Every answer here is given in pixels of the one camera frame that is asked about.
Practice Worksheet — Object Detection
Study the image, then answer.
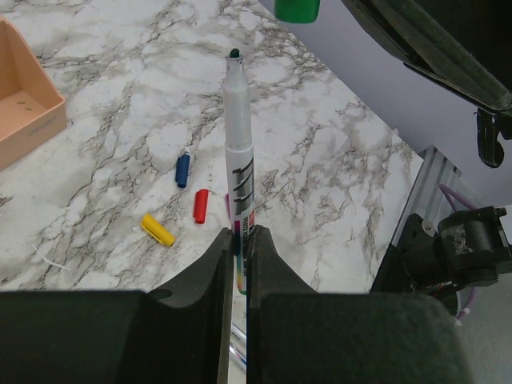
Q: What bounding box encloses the yellow pen cap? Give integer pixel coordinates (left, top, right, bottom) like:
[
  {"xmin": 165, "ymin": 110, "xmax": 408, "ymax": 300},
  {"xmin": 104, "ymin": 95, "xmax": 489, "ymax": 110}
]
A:
[{"xmin": 140, "ymin": 214, "xmax": 175, "ymax": 246}]

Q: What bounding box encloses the red pen cap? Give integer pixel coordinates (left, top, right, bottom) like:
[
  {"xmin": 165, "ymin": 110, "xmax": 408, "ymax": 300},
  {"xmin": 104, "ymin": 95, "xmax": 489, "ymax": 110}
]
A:
[{"xmin": 193, "ymin": 189, "xmax": 210, "ymax": 225}]

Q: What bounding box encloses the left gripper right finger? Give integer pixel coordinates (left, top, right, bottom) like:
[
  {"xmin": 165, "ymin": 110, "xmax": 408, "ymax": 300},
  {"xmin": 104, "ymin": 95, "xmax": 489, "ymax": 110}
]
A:
[{"xmin": 246, "ymin": 225, "xmax": 315, "ymax": 383}]

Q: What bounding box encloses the red whiteboard marker pen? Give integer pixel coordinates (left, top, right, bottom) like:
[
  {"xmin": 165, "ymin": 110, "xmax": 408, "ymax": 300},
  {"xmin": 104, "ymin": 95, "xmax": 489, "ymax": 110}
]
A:
[{"xmin": 230, "ymin": 323, "xmax": 247, "ymax": 371}]

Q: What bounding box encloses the peach desk organizer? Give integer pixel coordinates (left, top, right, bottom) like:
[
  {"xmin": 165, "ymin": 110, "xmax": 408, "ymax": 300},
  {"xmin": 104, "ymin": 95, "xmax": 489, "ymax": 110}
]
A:
[{"xmin": 1, "ymin": 18, "xmax": 67, "ymax": 170}]

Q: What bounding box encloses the aluminium frame rail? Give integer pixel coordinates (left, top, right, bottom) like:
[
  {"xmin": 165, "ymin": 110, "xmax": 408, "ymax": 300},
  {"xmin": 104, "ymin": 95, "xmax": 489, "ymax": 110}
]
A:
[{"xmin": 391, "ymin": 146, "xmax": 462, "ymax": 246}]

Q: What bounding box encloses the green whiteboard marker pen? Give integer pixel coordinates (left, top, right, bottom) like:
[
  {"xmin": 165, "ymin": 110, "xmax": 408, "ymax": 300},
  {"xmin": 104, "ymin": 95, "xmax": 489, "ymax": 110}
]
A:
[{"xmin": 222, "ymin": 48, "xmax": 255, "ymax": 295}]

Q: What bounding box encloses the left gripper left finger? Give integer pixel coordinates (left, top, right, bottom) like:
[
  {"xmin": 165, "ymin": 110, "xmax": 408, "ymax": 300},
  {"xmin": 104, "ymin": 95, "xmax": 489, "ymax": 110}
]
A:
[{"xmin": 149, "ymin": 228, "xmax": 234, "ymax": 383}]

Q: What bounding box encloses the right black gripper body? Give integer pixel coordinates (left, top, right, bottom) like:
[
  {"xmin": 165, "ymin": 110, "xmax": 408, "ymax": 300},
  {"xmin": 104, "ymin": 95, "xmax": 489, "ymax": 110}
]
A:
[{"xmin": 344, "ymin": 1, "xmax": 511, "ymax": 166}]

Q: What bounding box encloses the green pen cap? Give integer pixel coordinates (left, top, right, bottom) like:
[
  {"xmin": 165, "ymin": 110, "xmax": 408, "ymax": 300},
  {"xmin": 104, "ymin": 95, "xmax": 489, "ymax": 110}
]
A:
[{"xmin": 274, "ymin": 0, "xmax": 321, "ymax": 24}]

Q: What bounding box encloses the blue pen cap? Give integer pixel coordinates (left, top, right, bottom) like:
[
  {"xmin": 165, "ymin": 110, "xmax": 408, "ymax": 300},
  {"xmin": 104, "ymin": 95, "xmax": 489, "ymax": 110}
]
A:
[{"xmin": 174, "ymin": 150, "xmax": 190, "ymax": 189}]

